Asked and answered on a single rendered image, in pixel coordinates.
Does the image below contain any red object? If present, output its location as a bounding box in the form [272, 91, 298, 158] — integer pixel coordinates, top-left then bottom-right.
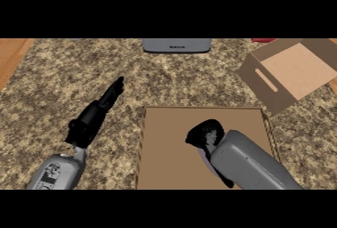
[250, 38, 278, 44]

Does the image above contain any brown rectangular tray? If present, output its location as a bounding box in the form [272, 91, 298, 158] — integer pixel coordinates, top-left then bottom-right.
[135, 105, 283, 191]

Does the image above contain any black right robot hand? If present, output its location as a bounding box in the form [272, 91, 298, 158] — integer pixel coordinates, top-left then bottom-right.
[185, 118, 227, 149]

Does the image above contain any open cardboard box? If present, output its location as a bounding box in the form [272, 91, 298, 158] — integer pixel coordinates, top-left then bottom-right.
[237, 38, 337, 117]

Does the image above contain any grey appliance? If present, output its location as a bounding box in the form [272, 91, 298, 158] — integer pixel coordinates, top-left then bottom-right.
[141, 38, 213, 54]

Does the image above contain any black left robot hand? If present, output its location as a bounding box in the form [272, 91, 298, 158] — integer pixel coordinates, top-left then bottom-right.
[64, 76, 128, 150]

